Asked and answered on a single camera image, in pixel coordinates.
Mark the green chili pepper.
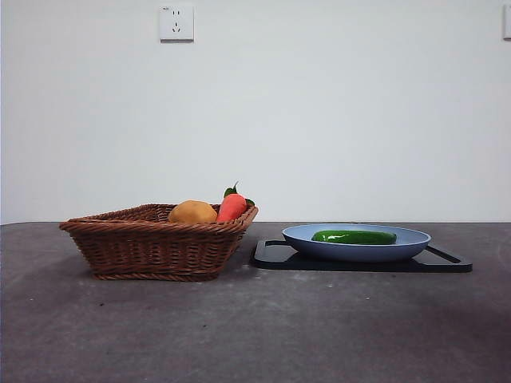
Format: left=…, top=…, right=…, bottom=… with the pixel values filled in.
left=311, top=230, right=398, bottom=246

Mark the light blue round plate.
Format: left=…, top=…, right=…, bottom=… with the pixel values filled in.
left=281, top=223, right=433, bottom=263

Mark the orange carrot with green leaves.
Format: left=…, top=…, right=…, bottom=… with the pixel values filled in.
left=216, top=181, right=256, bottom=223

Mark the yellow-brown potato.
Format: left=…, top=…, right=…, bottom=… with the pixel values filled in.
left=167, top=199, right=219, bottom=224

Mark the black rectangular tray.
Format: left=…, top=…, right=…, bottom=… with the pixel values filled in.
left=250, top=239, right=473, bottom=274

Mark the brown wicker basket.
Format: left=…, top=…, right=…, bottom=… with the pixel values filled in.
left=58, top=203, right=259, bottom=282

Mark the white wall power socket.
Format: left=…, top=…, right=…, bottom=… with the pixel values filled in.
left=159, top=3, right=196, bottom=43

